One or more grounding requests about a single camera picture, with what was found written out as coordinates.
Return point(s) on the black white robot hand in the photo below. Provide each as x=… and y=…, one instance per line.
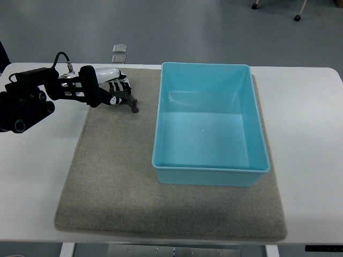
x=115, y=79

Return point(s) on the brown toy hippo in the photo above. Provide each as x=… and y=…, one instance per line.
x=121, y=97

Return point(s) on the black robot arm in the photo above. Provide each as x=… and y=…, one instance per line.
x=30, y=98

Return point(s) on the blue plastic box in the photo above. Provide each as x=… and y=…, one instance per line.
x=208, y=126

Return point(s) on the upper metal floor plate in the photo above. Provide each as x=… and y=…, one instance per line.
x=119, y=48

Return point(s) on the beige felt mat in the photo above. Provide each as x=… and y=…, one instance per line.
x=112, y=188

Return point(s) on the grey metal table crossbar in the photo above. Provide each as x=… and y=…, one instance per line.
x=142, y=250

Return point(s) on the white left table leg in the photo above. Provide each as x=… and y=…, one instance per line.
x=67, y=250

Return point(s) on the white table leg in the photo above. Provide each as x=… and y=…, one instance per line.
x=67, y=250
x=272, y=251

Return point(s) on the white cart leg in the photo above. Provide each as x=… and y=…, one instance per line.
x=302, y=8

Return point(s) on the white right table leg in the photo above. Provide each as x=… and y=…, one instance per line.
x=272, y=251

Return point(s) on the black table control panel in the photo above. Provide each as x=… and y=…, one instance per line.
x=324, y=248

